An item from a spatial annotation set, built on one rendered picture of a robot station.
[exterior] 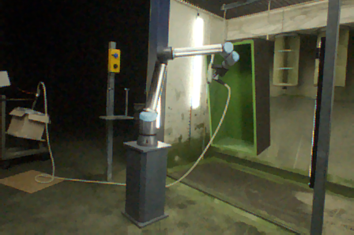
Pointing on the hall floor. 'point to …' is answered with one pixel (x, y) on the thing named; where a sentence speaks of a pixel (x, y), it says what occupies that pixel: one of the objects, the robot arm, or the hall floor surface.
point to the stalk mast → (110, 124)
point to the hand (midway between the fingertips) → (211, 77)
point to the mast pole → (325, 115)
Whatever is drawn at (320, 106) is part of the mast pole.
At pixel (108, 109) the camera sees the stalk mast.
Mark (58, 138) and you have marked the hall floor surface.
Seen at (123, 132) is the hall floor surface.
